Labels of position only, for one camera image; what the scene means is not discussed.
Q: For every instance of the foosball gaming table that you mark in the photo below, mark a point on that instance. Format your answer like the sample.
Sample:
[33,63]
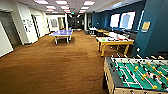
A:
[140,73]

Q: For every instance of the small white table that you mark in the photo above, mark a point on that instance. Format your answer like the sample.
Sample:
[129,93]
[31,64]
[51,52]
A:
[93,30]

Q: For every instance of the blue ping pong table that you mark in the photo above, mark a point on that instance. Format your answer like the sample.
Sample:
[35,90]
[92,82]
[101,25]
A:
[61,32]

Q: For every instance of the yellow air hockey table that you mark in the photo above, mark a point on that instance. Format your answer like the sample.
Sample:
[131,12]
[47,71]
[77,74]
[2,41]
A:
[113,41]

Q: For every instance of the frosted glass panel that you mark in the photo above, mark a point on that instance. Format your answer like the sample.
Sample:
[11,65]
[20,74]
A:
[53,23]

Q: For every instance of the white ceiling light panel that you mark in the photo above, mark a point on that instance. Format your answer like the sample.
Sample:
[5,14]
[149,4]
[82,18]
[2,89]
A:
[84,7]
[50,7]
[65,7]
[41,1]
[61,2]
[89,3]

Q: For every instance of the bright window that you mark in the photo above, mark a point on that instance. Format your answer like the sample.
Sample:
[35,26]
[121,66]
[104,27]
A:
[141,20]
[115,20]
[127,20]

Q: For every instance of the white hallway door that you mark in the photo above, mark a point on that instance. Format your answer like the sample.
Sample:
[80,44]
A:
[43,25]

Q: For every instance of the dark elevator doorway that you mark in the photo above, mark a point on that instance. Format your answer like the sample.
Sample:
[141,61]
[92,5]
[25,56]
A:
[36,26]
[8,30]

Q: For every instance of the white wall outlet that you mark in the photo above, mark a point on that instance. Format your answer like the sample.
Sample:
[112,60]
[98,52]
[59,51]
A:
[138,49]

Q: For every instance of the white wall notice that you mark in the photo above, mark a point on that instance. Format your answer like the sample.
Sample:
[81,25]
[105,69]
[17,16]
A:
[29,23]

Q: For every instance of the yellow wall sign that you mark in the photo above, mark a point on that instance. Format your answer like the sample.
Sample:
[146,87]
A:
[145,26]

